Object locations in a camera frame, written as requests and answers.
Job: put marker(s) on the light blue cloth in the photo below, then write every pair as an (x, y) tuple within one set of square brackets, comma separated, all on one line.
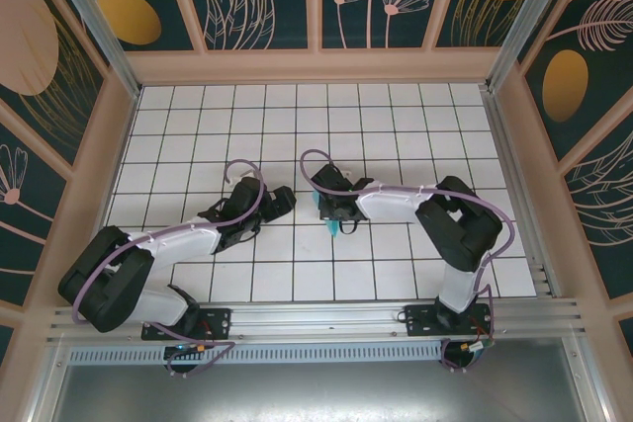
[(334, 229)]

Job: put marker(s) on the aluminium frame post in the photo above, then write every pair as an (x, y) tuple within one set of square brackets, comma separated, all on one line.
[(529, 12), (94, 22)]

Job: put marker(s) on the yellow power connector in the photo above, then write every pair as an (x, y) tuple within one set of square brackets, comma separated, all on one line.
[(466, 347), (200, 347)]

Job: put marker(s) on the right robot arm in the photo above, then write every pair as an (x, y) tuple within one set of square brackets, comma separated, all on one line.
[(460, 224)]

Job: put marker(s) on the grey metal panel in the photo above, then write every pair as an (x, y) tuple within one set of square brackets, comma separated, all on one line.
[(316, 392)]

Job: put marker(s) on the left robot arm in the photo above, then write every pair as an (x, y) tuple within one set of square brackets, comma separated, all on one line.
[(104, 283)]

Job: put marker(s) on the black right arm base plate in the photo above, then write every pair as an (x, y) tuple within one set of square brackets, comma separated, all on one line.
[(420, 325)]

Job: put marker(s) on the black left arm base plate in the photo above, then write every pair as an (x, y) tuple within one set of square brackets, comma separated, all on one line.
[(217, 323)]

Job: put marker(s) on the aluminium mounting rail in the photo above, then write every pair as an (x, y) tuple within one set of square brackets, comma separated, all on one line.
[(316, 318)]

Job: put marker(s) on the aluminium side rail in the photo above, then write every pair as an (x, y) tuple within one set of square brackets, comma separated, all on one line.
[(519, 194)]

